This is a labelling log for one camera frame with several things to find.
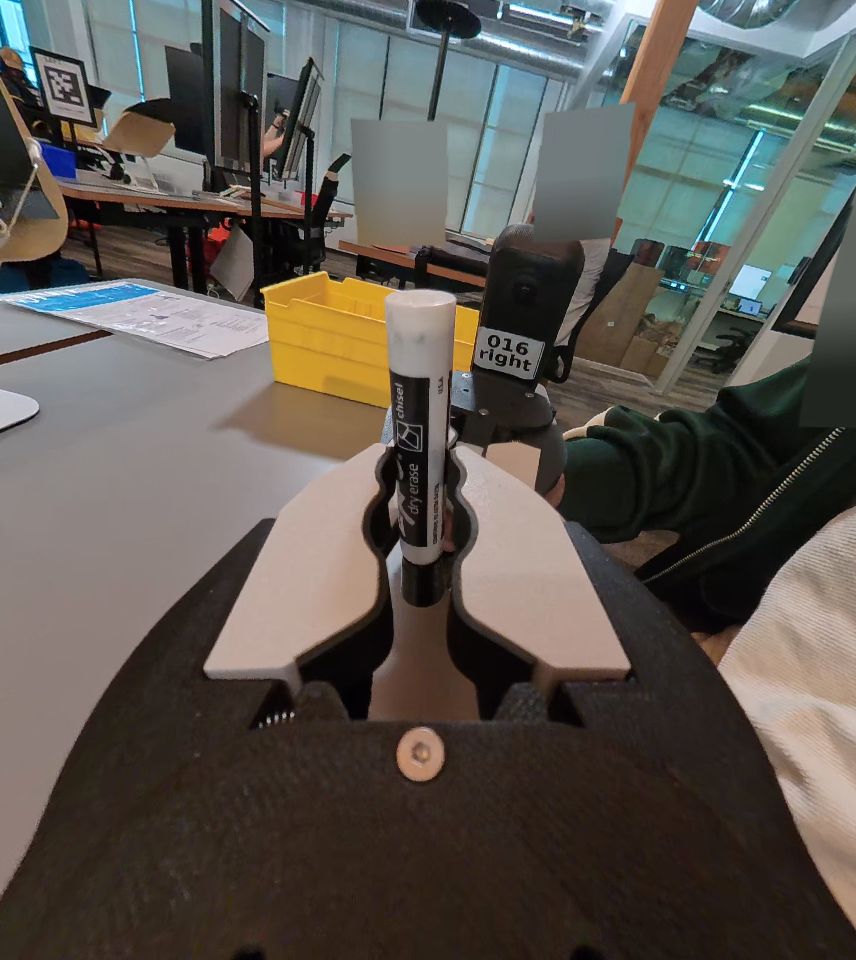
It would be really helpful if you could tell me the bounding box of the person's right forearm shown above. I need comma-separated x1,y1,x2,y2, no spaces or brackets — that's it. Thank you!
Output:
559,405,774,545

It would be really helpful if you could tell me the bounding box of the tan cardboard panel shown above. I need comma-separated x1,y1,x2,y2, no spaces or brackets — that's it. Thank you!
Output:
0,75,70,264

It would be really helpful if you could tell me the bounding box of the white ribbed garment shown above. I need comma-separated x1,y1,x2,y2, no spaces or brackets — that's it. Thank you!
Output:
716,480,856,960

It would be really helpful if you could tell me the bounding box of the wooden post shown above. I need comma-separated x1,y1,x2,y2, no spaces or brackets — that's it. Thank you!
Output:
619,0,699,106

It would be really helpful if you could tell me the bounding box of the long wooden-edged desk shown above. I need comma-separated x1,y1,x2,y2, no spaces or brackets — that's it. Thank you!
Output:
60,180,354,226

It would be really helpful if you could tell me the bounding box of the grey desk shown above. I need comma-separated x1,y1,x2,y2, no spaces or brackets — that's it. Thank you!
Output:
0,279,489,960

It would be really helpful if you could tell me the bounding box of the printed paper sheet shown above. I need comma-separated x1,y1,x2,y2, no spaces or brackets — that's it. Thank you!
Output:
0,281,271,361

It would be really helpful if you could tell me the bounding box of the silver ventilation duct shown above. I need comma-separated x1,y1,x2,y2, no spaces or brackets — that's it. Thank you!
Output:
698,0,856,31

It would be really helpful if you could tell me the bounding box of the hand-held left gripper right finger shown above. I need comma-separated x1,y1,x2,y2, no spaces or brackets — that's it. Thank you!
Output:
449,444,633,682

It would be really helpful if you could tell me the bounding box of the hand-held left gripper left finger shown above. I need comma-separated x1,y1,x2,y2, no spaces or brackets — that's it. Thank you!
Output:
203,442,393,682

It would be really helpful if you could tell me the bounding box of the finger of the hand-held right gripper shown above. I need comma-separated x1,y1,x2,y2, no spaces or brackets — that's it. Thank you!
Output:
485,441,545,492

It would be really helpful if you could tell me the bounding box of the black disc-topped pole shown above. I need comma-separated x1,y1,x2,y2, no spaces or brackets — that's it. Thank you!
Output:
413,0,483,121

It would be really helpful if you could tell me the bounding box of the small fiducial marker board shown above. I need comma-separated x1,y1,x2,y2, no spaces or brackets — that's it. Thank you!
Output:
30,46,99,129

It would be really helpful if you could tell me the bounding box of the black computer monitor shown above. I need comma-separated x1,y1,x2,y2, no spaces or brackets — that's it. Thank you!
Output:
278,56,324,181
165,45,207,155
214,0,273,177

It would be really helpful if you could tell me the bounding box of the black white dry erase marker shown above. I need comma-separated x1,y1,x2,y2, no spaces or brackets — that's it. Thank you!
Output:
384,288,457,607

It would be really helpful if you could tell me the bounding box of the folded cardboard sheet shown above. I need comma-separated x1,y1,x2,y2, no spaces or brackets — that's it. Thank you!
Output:
101,112,175,162

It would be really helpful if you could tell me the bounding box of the brown cardboard box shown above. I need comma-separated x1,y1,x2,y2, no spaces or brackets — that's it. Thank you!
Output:
599,255,663,376

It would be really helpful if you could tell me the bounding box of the yellow plastic bin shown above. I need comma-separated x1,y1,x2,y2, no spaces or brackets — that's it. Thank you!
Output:
261,271,481,410

